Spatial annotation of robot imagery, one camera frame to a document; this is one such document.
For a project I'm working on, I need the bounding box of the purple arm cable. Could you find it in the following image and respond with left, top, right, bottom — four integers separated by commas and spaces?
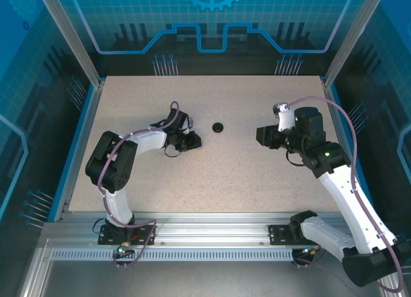
97, 100, 180, 269
285, 96, 405, 293

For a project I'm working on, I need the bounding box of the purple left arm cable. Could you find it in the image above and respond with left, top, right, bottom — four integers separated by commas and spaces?
97, 100, 180, 269

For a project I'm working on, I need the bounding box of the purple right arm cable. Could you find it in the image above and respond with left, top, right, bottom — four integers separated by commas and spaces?
285, 96, 405, 293

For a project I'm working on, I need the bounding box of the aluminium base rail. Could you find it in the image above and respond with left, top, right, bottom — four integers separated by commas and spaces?
43, 212, 385, 246

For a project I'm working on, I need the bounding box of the aluminium frame post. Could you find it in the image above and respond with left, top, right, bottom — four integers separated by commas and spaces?
35, 0, 105, 88
323, 0, 380, 86

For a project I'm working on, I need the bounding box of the steel bottom panel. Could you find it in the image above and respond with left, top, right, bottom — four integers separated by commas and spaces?
41, 261, 386, 297

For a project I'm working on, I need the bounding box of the small LED circuit board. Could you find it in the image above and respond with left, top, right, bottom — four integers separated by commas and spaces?
112, 241, 136, 259
293, 244, 322, 258

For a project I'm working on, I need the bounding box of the aluminium table side rail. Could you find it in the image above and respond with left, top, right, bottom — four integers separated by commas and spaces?
322, 80, 374, 223
53, 80, 105, 223

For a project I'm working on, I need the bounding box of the slotted aluminium cable duct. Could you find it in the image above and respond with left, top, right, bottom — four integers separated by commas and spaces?
50, 249, 295, 262

